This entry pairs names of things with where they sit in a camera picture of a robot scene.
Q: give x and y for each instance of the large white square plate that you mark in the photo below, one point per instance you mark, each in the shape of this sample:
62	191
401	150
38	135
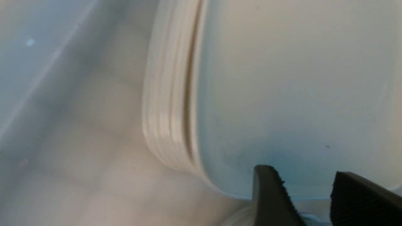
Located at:
310	87

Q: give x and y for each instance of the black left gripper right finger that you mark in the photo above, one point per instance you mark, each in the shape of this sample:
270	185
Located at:
357	201

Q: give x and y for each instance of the stack of white square plates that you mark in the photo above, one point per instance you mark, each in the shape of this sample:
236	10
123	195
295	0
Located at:
166	88

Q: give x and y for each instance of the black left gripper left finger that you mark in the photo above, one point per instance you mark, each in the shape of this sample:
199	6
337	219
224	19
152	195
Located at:
272	205

